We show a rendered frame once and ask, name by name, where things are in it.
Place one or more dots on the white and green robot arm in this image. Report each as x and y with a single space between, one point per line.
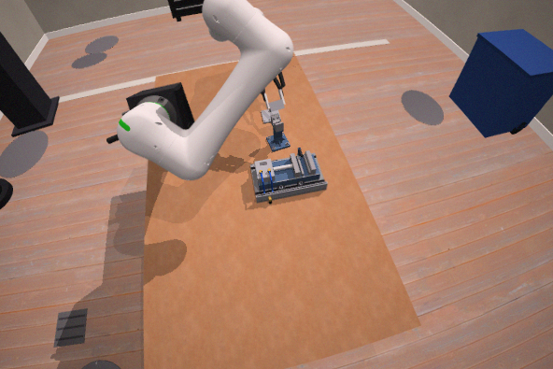
148 130

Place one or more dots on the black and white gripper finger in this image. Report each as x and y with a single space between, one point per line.
265 98
282 82

